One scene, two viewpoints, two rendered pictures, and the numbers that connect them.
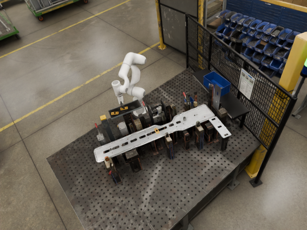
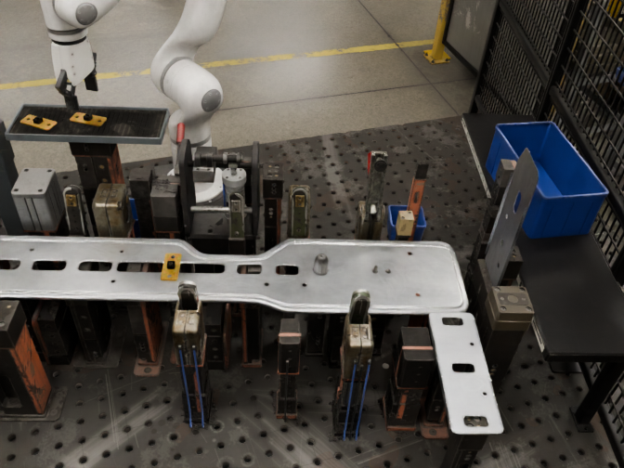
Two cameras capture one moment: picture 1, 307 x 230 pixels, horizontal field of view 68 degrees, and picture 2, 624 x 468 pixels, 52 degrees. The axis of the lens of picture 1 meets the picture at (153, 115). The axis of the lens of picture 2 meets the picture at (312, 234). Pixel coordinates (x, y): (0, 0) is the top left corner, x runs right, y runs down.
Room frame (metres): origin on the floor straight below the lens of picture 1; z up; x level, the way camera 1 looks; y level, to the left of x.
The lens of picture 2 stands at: (0.64, -0.49, 2.05)
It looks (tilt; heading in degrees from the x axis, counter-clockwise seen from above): 43 degrees down; 11
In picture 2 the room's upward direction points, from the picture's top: 4 degrees clockwise
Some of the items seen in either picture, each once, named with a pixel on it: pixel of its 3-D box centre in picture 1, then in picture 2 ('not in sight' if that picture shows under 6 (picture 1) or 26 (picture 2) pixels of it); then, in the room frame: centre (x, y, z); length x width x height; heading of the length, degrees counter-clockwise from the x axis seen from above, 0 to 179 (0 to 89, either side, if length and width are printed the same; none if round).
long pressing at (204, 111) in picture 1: (155, 132); (162, 270); (1.55, 0.01, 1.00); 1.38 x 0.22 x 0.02; 104
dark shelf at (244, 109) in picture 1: (218, 91); (537, 214); (1.97, -0.83, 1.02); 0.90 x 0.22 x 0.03; 14
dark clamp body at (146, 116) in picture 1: (149, 126); (174, 241); (1.74, 0.08, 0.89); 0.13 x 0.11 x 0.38; 14
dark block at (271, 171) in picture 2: (167, 116); (272, 233); (1.82, -0.17, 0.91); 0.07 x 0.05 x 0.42; 14
